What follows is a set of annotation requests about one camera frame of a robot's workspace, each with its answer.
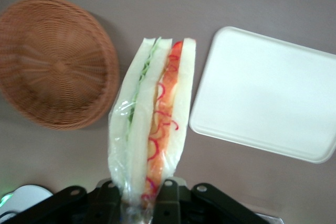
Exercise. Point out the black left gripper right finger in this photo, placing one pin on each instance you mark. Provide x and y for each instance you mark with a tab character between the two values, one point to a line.
197	208

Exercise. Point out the plastic triangle sandwich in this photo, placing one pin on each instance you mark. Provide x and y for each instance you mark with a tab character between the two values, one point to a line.
141	129

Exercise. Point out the white rectangular plastic tray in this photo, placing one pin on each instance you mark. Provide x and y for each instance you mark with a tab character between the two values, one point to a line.
262	95

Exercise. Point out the round brown wicker basket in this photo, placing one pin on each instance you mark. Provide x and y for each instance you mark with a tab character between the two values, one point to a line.
57	64

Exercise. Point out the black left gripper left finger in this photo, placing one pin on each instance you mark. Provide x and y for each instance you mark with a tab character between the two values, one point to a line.
78	208

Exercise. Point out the white round disc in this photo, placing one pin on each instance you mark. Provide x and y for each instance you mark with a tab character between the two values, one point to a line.
23	197

